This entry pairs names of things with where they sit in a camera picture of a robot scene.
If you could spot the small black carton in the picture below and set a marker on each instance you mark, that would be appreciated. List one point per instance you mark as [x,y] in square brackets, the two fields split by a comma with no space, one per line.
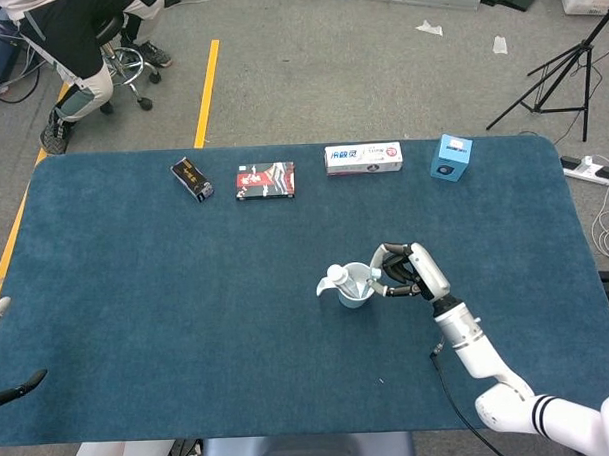
[192,179]

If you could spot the light blue toothbrush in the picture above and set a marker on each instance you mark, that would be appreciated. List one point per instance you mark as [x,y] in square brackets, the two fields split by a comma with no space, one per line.
[375,273]

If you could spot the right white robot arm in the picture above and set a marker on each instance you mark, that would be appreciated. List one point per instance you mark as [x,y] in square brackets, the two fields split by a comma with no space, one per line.
[460,327]

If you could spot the white paper scrap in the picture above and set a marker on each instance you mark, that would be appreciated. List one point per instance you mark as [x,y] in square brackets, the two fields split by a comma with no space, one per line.
[430,28]
[499,45]

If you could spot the white power strip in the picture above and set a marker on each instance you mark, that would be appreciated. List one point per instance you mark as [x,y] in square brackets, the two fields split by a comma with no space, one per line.
[590,170]

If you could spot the white toothpaste tube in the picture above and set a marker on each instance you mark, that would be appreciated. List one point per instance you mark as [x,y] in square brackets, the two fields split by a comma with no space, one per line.
[337,278]

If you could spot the seated person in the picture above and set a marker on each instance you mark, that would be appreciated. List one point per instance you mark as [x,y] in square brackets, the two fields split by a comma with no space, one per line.
[62,31]

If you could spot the red black flat box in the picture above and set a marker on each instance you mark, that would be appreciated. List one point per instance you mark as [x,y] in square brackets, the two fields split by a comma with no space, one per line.
[265,180]

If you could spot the black swivel stool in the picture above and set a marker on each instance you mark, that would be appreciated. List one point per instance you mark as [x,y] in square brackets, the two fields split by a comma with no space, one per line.
[128,59]

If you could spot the black tripod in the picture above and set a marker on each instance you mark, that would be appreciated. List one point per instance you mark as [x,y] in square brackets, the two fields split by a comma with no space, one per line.
[586,53]

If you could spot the white toothpaste carton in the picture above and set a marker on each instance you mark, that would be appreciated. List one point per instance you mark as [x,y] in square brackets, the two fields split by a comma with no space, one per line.
[363,158]

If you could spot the yellow floor tape strip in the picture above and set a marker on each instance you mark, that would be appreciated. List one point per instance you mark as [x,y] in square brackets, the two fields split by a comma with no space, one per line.
[9,241]
[207,91]

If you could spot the light blue speaker box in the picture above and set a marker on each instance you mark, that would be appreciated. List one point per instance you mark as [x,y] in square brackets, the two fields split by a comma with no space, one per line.
[449,160]

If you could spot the blue carpet table mat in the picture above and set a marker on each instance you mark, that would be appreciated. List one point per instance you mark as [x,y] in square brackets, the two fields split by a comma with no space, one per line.
[186,292]

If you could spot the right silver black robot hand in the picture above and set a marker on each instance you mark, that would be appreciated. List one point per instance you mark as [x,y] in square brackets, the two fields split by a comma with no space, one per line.
[426,269]

